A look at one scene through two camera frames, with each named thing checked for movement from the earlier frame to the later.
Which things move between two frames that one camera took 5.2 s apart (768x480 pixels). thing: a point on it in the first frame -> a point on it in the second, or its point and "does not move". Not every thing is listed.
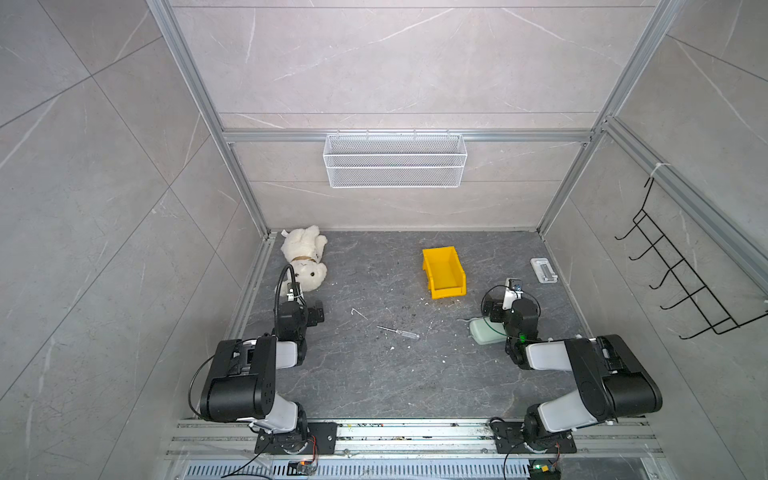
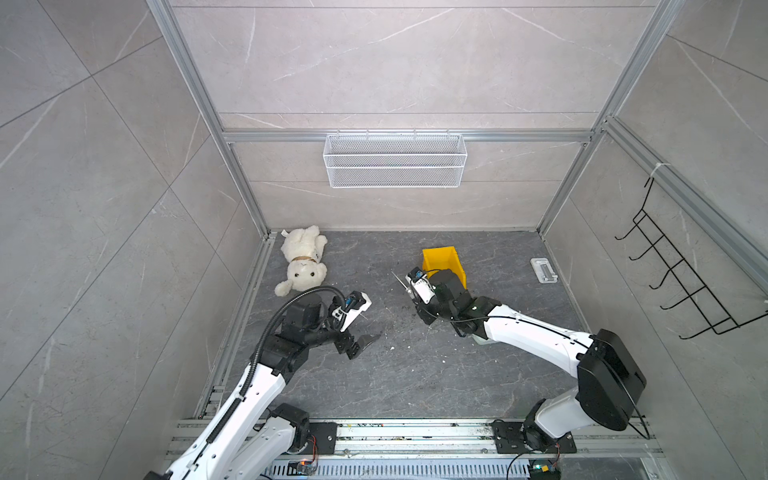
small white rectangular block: (543, 270) does not move
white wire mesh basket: (394, 161) does not move
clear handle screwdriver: (411, 335) -> (406, 289)
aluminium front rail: (205, 437) does not move
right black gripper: (498, 309) -> (423, 309)
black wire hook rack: (720, 321) does not move
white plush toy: (304, 247) does not move
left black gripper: (315, 317) -> (344, 343)
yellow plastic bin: (445, 272) does not move
